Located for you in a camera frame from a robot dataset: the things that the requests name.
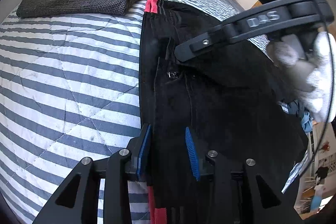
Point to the black pants with pink trim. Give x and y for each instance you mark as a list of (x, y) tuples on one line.
[(223, 98)]

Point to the light blue garment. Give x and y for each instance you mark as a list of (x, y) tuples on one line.
[(307, 121)]

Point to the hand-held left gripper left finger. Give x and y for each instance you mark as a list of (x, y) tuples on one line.
[(143, 145)]

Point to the person's right hand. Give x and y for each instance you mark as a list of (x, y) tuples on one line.
[(324, 77)]

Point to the dark blue-grey garment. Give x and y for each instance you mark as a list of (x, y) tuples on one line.
[(291, 107)]

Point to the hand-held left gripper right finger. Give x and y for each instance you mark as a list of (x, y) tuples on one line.
[(191, 153)]

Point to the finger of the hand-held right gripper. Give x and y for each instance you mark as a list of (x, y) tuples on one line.
[(194, 45)]

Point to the blue white striped quilt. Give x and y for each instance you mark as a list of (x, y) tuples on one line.
[(65, 82)]

